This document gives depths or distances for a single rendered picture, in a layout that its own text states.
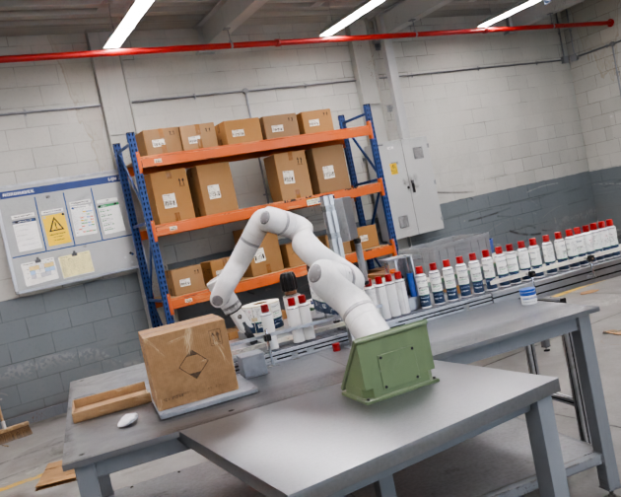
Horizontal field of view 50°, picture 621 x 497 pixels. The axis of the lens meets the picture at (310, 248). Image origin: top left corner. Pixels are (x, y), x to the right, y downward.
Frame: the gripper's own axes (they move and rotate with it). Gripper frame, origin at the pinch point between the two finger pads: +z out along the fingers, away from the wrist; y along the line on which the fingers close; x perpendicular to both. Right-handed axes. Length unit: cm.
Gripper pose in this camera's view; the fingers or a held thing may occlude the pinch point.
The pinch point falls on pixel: (252, 339)
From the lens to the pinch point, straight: 297.4
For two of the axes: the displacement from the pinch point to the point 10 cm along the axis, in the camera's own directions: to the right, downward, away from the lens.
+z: 5.1, 8.5, 1.6
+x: -8.0, 5.3, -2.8
